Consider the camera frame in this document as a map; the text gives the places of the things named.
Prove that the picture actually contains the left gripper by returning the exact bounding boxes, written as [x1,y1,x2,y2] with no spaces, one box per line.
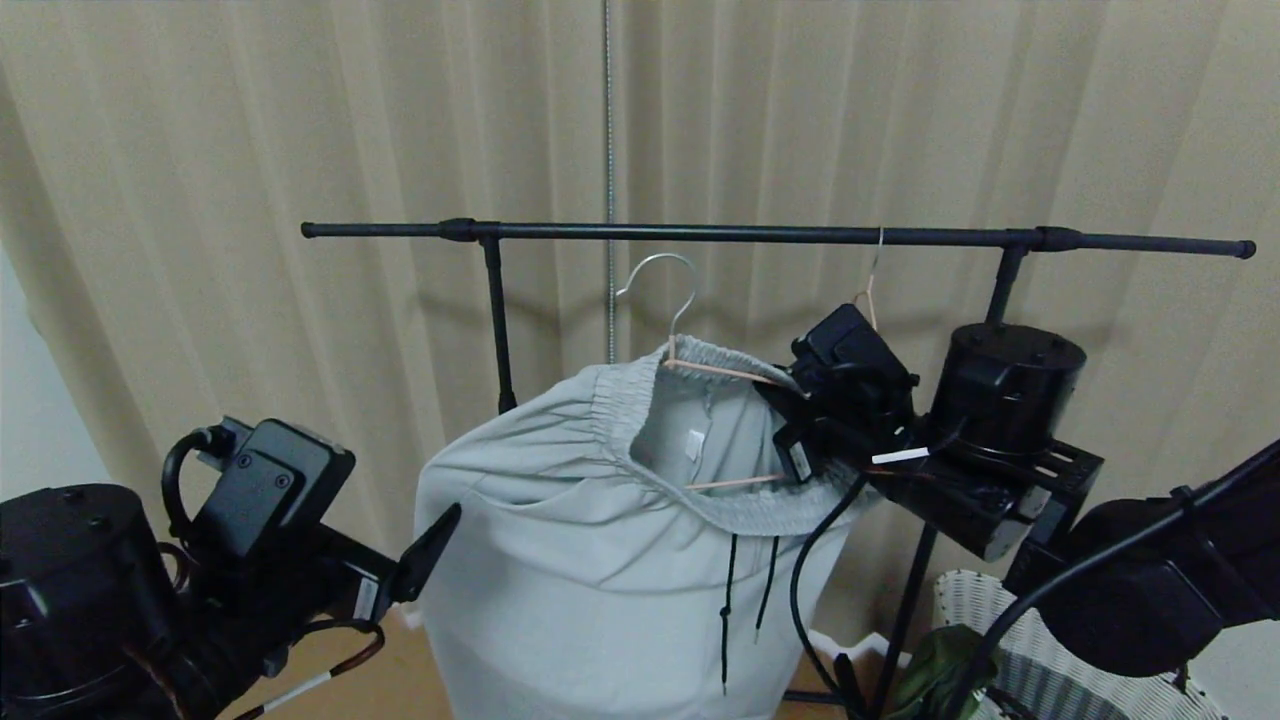
[188,528,403,668]

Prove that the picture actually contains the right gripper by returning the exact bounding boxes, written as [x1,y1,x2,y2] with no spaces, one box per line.
[755,375,933,488]

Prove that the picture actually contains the pink clothes hanger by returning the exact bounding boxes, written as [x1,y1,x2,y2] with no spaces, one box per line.
[615,252,813,493]
[852,228,887,333]

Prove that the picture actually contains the green garment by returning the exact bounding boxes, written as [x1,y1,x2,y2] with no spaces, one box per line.
[884,624,1004,720]

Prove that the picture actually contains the pale grey shorts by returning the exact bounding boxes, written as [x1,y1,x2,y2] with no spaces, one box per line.
[414,335,883,720]

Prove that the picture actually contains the black clothes rack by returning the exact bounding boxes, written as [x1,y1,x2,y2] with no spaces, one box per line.
[300,217,1258,720]

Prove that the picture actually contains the white laundry basket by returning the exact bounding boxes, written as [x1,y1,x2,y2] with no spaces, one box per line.
[933,569,1233,720]

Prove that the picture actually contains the silver curtain wand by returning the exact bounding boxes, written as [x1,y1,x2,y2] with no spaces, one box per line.
[602,0,619,364]

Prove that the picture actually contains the beige curtain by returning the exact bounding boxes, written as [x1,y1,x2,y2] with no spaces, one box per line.
[0,0,1280,651]

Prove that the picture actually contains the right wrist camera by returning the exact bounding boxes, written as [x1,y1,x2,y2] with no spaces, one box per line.
[790,303,921,421]

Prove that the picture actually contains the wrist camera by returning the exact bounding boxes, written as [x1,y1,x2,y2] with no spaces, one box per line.
[185,417,357,561]
[790,303,921,421]

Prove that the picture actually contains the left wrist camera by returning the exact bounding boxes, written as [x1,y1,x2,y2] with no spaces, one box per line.
[185,417,357,561]

